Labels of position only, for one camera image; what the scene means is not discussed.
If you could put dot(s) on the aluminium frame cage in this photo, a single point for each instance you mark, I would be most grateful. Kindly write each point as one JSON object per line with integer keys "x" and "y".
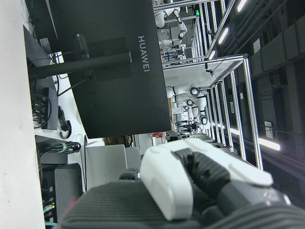
{"x": 247, "y": 95}

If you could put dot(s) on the black docking station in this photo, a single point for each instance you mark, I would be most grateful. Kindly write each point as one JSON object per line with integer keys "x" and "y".
{"x": 51, "y": 108}

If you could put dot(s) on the white humanoid robot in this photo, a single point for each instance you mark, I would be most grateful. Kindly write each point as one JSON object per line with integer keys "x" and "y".
{"x": 181, "y": 91}
{"x": 160, "y": 16}

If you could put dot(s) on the right white dexterous hand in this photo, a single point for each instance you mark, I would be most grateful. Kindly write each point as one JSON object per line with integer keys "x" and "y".
{"x": 166, "y": 179}

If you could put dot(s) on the black Huawei monitor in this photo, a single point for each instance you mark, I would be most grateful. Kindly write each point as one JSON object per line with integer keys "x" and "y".
{"x": 119, "y": 107}

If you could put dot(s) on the black computer case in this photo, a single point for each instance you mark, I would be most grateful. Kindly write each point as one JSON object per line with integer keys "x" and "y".
{"x": 68, "y": 184}

